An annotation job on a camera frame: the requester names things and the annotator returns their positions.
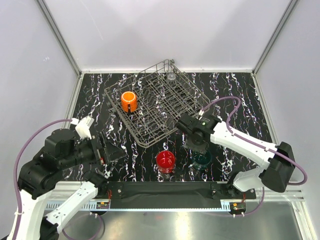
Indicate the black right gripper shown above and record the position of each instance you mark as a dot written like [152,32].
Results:
[188,143]

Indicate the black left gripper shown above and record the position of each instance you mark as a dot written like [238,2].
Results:
[101,155]

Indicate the dark green mug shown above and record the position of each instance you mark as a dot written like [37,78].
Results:
[201,161]

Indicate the red mug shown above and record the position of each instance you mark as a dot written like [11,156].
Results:
[165,161]

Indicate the orange plastic cup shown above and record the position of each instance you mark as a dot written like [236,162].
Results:
[129,101]

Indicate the clear plastic cup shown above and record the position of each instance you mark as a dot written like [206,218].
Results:
[171,79]

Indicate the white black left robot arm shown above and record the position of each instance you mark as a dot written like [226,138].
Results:
[38,179]

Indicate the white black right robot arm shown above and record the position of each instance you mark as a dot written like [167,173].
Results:
[273,170]

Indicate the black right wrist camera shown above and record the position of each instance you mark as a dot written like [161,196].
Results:
[189,125]

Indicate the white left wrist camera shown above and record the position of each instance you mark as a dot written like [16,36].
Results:
[82,127]

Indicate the grey wire dish rack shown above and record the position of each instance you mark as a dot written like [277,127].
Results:
[159,106]

